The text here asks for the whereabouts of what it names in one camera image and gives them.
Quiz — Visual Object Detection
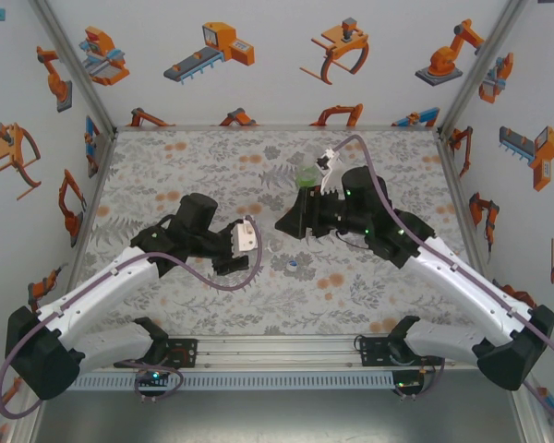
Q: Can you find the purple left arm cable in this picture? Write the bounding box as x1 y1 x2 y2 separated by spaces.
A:
0 215 264 419

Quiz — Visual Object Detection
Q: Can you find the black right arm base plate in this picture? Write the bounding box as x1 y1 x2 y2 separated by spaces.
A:
358 335 401 368

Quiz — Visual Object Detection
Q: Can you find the aluminium frame post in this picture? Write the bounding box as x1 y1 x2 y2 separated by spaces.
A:
436 0 535 139
30 0 119 139

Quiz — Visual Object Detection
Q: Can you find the floral patterned table mat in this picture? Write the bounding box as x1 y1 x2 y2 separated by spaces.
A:
76 130 498 336

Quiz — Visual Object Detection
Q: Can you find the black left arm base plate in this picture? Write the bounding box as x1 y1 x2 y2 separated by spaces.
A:
114 338 199 369

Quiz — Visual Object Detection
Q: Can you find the slotted grey cable duct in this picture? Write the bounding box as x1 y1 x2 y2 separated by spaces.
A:
71 371 396 391

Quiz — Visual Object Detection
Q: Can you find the grey metal panel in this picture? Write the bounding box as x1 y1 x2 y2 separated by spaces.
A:
30 389 525 443

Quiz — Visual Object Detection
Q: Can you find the aluminium frame leg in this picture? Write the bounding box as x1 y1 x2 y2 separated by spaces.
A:
507 382 553 443
6 396 45 443

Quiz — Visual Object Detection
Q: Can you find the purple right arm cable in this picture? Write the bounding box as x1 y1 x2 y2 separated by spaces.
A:
331 134 554 433

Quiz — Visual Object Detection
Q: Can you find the aluminium rear frame rail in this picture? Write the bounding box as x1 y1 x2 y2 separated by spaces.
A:
114 123 442 135

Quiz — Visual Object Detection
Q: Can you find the aluminium mounting rail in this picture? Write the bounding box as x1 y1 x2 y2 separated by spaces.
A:
76 332 486 372

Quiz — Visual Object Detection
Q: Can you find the aluminium side frame rail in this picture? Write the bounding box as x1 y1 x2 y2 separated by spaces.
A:
68 128 119 253
435 136 507 315

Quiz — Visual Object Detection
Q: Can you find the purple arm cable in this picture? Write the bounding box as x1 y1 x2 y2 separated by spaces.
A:
0 215 264 419
331 134 554 433

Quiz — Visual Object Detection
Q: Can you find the green label plastic bottle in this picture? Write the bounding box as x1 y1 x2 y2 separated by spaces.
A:
294 154 324 189

